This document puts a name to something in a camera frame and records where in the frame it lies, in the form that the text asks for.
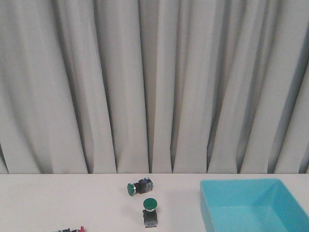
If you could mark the light blue plastic box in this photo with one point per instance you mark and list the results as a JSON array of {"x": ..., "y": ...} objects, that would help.
[{"x": 250, "y": 205}]

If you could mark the lying green push button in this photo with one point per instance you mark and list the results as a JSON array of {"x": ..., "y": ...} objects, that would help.
[{"x": 142, "y": 186}]

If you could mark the white pleated curtain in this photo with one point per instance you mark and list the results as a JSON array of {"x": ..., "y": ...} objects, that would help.
[{"x": 154, "y": 86}]

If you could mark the upright green push button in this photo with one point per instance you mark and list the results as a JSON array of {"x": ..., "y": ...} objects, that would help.
[{"x": 149, "y": 213}]

